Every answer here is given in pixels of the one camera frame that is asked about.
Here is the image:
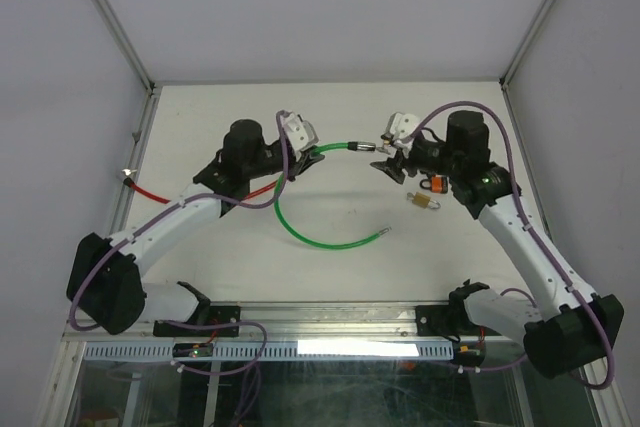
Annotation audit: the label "aluminium front rail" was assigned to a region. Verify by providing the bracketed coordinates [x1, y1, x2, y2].
[62, 299, 531, 346]

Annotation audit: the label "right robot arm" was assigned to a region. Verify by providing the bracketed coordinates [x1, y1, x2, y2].
[372, 102, 624, 389]

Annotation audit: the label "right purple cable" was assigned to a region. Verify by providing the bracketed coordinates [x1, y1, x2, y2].
[399, 100, 615, 389]

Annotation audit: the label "green cable lock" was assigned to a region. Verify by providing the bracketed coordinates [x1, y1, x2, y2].
[273, 140, 392, 252]

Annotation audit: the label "white slotted cable duct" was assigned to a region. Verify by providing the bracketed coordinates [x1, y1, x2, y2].
[84, 339, 454, 363]

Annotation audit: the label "orange black padlock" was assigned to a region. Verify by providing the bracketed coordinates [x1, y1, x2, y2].
[419, 175, 449, 194]

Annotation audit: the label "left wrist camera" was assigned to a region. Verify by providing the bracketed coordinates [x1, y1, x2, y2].
[278, 111, 319, 154]

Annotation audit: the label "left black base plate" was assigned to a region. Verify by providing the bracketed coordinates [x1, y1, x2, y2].
[153, 304, 242, 338]

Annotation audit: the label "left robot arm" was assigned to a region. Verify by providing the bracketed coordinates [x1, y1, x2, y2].
[66, 111, 319, 336]

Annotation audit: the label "purple cable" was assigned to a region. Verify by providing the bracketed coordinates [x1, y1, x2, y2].
[399, 100, 615, 389]
[67, 110, 296, 332]

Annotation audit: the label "silver keys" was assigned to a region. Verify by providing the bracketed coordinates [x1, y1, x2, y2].
[375, 140, 391, 155]

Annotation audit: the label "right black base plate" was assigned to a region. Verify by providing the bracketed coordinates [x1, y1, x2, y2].
[414, 304, 481, 342]

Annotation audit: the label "red cable lock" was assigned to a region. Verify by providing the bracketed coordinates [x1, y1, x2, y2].
[121, 168, 276, 205]

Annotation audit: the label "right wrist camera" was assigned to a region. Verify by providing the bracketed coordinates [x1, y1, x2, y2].
[381, 112, 421, 144]

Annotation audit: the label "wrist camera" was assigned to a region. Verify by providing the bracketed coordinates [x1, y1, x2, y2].
[381, 112, 421, 144]
[278, 111, 319, 154]

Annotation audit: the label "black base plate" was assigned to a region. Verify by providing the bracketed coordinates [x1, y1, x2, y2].
[153, 304, 242, 338]
[414, 304, 481, 342]

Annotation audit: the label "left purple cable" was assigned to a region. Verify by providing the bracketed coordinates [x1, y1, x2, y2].
[67, 110, 296, 332]

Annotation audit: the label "brass padlock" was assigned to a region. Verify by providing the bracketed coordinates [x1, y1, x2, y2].
[407, 192, 441, 210]

